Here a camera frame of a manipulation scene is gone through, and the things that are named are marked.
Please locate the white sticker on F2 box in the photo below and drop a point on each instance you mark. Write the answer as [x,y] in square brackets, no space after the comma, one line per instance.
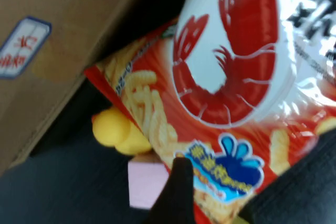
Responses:
[23,48]

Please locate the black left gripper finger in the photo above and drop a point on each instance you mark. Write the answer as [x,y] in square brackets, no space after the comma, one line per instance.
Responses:
[178,195]

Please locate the pink foam cube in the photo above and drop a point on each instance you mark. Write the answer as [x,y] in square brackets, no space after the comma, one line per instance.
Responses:
[144,182]

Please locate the red shrimp cracker bag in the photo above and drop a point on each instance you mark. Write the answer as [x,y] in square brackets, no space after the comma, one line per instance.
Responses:
[236,51]

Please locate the cardboard box with F2 print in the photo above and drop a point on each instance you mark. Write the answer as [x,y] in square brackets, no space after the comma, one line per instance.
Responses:
[78,24]

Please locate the yellow rubber duck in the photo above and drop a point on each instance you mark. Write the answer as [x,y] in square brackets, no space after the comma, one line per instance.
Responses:
[110,127]

